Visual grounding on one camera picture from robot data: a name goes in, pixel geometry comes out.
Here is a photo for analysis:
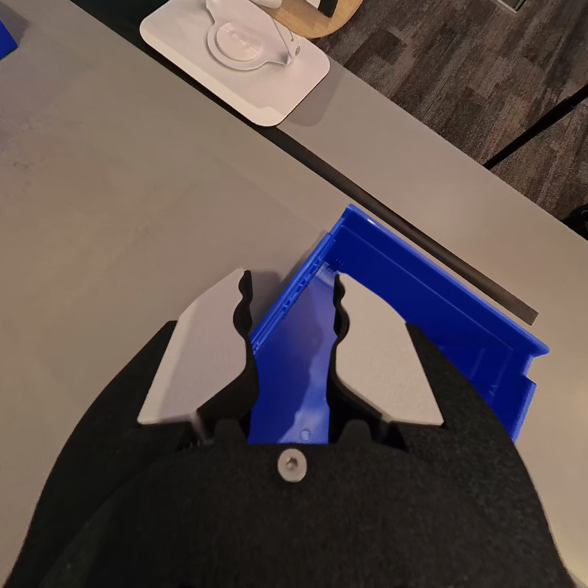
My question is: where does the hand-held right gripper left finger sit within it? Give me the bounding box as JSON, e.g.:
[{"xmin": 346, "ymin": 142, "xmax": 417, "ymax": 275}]
[{"xmin": 137, "ymin": 269, "xmax": 261, "ymax": 445}]

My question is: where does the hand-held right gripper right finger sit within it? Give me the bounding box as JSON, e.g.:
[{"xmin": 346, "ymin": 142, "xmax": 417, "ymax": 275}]
[{"xmin": 325, "ymin": 272, "xmax": 445, "ymax": 453}]

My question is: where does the blue plastic bin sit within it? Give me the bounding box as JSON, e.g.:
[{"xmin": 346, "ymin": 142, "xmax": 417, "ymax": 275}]
[
  {"xmin": 0, "ymin": 19, "xmax": 18, "ymax": 60},
  {"xmin": 247, "ymin": 204, "xmax": 550, "ymax": 445}
]

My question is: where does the wood-framed sign board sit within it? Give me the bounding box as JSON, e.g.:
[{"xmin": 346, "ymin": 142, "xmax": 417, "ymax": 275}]
[{"xmin": 271, "ymin": 0, "xmax": 364, "ymax": 40}]

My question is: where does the black metal furniture frame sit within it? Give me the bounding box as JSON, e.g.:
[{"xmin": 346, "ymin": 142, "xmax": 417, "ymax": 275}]
[{"xmin": 484, "ymin": 87, "xmax": 588, "ymax": 168}]

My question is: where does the white square base plate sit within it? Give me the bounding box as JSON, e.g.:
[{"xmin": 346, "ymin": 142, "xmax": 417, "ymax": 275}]
[{"xmin": 139, "ymin": 0, "xmax": 330, "ymax": 127}]

